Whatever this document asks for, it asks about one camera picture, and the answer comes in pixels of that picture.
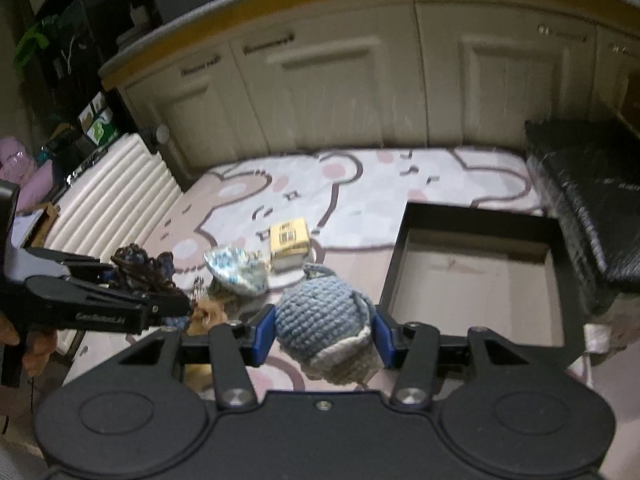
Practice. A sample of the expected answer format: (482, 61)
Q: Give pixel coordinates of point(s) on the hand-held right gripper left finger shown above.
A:
(263, 335)

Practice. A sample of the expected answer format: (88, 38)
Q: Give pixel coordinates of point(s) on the brown furry toy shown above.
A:
(207, 312)

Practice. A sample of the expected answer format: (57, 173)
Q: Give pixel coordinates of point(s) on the black shallow box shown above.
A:
(475, 290)

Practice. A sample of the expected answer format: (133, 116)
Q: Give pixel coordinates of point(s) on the green plastic item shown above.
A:
(30, 40)

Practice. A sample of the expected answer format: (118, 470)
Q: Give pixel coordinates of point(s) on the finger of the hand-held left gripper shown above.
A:
(92, 271)
(170, 307)

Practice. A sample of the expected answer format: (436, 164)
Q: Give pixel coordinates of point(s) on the small yellow box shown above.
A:
(287, 240)

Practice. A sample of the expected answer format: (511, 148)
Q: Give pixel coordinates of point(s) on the green white carton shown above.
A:
(97, 122)

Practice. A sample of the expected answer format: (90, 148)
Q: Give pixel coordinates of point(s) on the crumpled silver blue wrapper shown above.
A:
(235, 270)

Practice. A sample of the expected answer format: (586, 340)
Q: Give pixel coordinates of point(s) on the white round door stopper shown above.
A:
(162, 133)

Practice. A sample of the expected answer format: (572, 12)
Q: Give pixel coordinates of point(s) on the black plastic-wrapped bundle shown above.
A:
(585, 175)

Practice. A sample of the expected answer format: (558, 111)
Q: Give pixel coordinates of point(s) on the blue grey crochet plush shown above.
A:
(317, 317)

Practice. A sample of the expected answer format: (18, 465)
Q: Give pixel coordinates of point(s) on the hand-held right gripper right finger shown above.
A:
(384, 337)

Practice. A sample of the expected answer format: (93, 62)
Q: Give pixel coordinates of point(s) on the pink bear printed rug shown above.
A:
(370, 185)

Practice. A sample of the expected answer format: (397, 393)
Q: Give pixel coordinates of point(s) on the white ribbed mat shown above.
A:
(110, 195)

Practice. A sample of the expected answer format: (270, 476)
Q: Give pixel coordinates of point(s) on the cream cabinet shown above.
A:
(350, 100)

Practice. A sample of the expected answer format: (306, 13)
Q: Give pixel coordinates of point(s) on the white cloth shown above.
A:
(596, 342)

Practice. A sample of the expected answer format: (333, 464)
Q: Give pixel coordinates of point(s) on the brown cardboard piece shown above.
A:
(47, 217)

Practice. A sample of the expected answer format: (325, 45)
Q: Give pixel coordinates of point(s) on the person's left hand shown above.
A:
(41, 355)

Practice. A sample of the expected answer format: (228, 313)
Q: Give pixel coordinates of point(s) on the dark shelf unit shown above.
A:
(90, 20)

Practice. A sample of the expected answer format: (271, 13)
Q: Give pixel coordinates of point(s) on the pink plastic bag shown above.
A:
(20, 170)

